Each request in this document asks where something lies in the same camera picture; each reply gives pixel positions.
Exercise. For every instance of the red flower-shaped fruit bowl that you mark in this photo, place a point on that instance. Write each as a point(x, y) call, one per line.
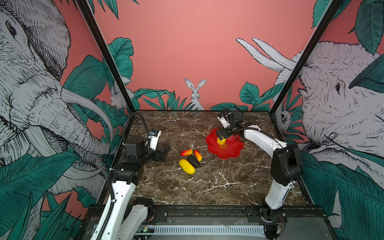
point(231, 149)

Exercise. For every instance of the right black frame post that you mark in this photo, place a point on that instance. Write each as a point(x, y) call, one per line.
point(325, 20)

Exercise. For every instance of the left black frame post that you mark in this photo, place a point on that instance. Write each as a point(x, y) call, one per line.
point(103, 47)

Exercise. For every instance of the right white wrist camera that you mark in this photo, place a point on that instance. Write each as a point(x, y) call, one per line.
point(224, 121)

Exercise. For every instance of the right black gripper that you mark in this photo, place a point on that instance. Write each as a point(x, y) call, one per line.
point(223, 130)

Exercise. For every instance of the black frame post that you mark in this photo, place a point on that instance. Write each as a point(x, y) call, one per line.
point(103, 47)
point(325, 20)

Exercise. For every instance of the yellow fake bell pepper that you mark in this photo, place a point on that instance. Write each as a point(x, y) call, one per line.
point(221, 142)

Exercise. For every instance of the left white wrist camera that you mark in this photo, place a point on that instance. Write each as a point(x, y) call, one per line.
point(154, 136)

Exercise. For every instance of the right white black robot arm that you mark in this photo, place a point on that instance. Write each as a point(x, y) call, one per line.
point(286, 166)

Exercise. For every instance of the dark fake avocado fruit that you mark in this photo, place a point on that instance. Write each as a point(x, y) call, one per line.
point(193, 161)

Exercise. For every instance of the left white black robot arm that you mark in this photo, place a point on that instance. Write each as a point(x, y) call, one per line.
point(122, 182)

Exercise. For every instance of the black front mounting rail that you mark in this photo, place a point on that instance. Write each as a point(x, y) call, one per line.
point(252, 213)

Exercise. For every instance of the white ventilation grille strip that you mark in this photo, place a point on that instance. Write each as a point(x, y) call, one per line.
point(165, 230)

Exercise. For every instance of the yellow fake lemon fruit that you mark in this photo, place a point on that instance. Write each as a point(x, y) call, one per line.
point(187, 167)

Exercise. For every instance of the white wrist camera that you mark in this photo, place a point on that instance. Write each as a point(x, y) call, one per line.
point(224, 121)
point(154, 136)

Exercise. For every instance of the red-yellow fake mango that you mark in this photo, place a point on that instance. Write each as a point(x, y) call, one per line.
point(186, 153)
point(198, 155)

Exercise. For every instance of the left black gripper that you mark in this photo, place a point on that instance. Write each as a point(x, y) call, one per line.
point(158, 157)

